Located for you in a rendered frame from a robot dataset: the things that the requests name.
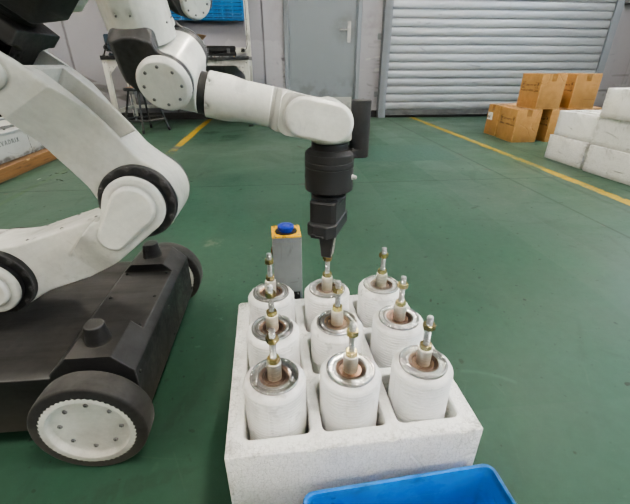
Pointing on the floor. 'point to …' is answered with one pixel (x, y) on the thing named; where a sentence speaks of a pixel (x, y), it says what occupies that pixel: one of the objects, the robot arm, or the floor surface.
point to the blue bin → (423, 489)
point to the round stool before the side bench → (141, 111)
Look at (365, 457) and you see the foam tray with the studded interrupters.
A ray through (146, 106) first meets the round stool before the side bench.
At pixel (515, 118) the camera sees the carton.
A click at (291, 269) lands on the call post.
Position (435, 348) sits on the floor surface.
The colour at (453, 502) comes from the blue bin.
